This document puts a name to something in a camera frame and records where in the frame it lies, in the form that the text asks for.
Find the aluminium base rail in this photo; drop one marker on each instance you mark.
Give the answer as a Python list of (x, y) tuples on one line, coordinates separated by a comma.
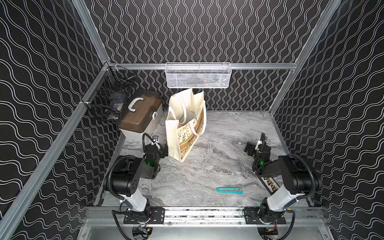
[(205, 216)]

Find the brown lidded storage box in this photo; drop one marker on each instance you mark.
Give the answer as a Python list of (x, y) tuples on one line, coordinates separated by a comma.
[(141, 114)]

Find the black card with brown items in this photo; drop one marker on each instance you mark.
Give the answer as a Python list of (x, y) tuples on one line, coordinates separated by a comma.
[(270, 184)]

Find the cream canvas tote bag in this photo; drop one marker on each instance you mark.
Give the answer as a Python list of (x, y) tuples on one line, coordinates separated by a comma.
[(186, 122)]

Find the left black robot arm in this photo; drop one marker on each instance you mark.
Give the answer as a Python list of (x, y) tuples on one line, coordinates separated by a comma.
[(122, 180)]

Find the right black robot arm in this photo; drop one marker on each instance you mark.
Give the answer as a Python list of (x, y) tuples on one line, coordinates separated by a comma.
[(289, 179)]

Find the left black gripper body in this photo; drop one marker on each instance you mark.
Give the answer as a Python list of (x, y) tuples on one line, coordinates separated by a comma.
[(159, 149)]

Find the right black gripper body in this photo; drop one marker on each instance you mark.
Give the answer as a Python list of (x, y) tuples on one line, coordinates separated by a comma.
[(252, 149)]

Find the black wire basket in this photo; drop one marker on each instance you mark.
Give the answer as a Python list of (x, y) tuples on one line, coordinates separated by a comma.
[(114, 90)]

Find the teal utility knife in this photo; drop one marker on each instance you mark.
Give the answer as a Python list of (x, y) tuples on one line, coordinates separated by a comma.
[(230, 190)]

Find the white wire mesh basket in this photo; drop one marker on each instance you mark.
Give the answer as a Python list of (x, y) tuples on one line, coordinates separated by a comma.
[(198, 75)]

